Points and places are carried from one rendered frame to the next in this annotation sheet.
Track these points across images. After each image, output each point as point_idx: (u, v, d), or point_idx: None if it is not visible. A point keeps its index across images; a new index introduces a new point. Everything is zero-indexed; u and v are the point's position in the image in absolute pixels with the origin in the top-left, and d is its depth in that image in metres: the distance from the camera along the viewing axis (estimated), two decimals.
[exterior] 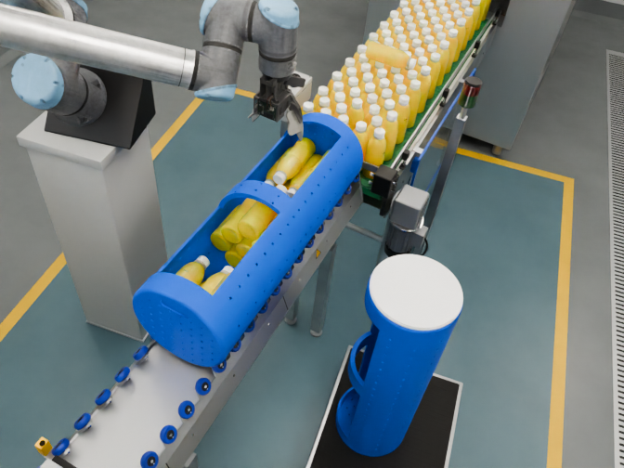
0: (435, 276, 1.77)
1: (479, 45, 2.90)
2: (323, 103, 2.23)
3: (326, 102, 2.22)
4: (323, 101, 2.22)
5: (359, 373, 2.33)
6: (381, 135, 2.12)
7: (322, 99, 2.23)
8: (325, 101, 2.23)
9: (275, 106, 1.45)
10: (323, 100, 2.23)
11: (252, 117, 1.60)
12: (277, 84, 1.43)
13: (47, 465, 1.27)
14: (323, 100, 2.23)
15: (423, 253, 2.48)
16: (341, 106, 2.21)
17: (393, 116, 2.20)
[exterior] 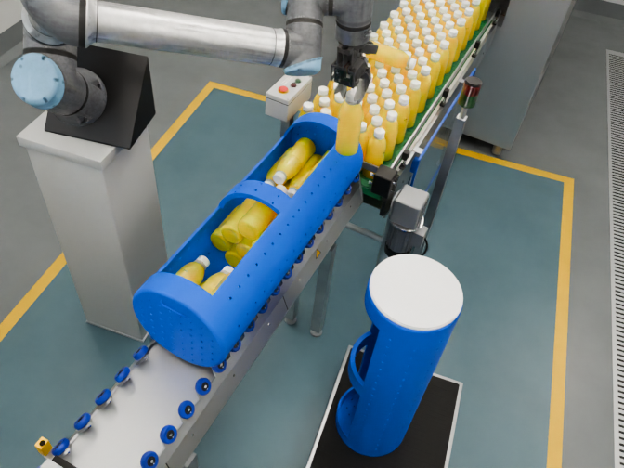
0: (435, 276, 1.77)
1: (479, 45, 2.90)
2: (323, 103, 2.23)
3: (326, 102, 2.22)
4: (323, 101, 2.22)
5: (359, 373, 2.33)
6: (381, 135, 2.12)
7: (322, 99, 2.23)
8: (325, 101, 2.23)
9: (351, 73, 1.53)
10: (323, 100, 2.23)
11: (341, 95, 1.69)
12: (353, 53, 1.51)
13: (47, 465, 1.27)
14: (323, 100, 2.23)
15: (423, 253, 2.48)
16: (352, 94, 1.67)
17: (393, 116, 2.20)
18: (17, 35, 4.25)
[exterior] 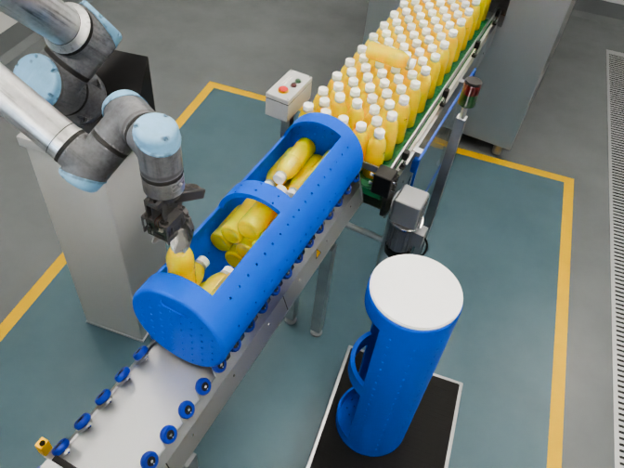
0: (435, 276, 1.77)
1: (479, 45, 2.90)
2: (323, 103, 2.23)
3: (326, 102, 2.22)
4: (323, 101, 2.22)
5: (359, 373, 2.33)
6: (381, 135, 2.12)
7: (322, 99, 2.23)
8: (325, 101, 2.23)
9: (163, 227, 1.30)
10: (323, 100, 2.23)
11: (165, 240, 1.45)
12: (163, 206, 1.28)
13: (47, 465, 1.27)
14: (323, 100, 2.23)
15: (423, 253, 2.48)
16: None
17: (393, 116, 2.20)
18: (17, 35, 4.25)
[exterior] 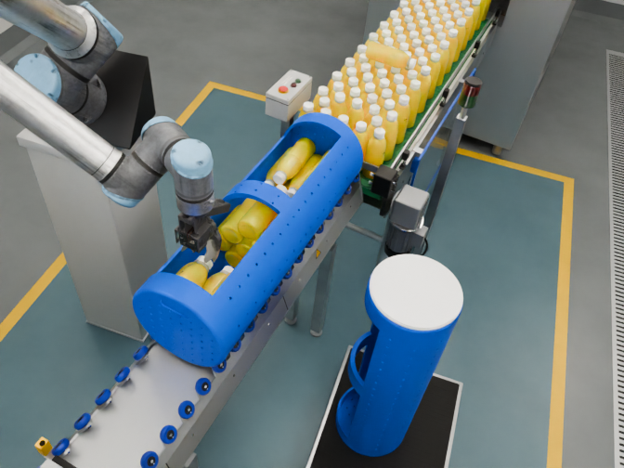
0: (435, 276, 1.77)
1: (479, 45, 2.90)
2: (323, 103, 2.23)
3: (326, 102, 2.22)
4: (323, 101, 2.22)
5: (359, 373, 2.33)
6: (381, 135, 2.12)
7: (322, 99, 2.23)
8: (325, 101, 2.23)
9: (195, 240, 1.46)
10: (323, 100, 2.23)
11: (190, 249, 1.61)
12: (196, 220, 1.44)
13: (47, 465, 1.27)
14: (323, 100, 2.23)
15: (423, 253, 2.48)
16: None
17: (393, 116, 2.20)
18: (17, 35, 4.25)
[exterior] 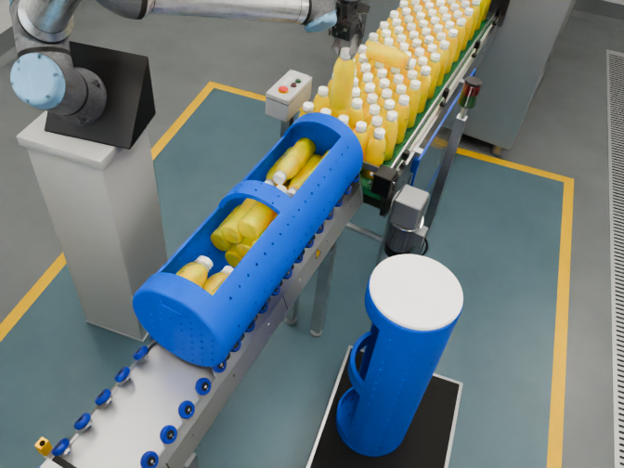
0: (435, 276, 1.77)
1: (479, 45, 2.90)
2: (345, 55, 1.86)
3: (348, 53, 1.85)
4: (345, 52, 1.86)
5: (359, 373, 2.33)
6: (381, 135, 2.12)
7: (344, 50, 1.86)
8: (347, 52, 1.86)
9: (348, 27, 1.72)
10: (345, 51, 1.86)
11: (336, 51, 1.87)
12: (350, 7, 1.70)
13: (47, 465, 1.27)
14: (345, 51, 1.86)
15: (423, 253, 2.48)
16: (207, 260, 1.64)
17: (393, 116, 2.20)
18: None
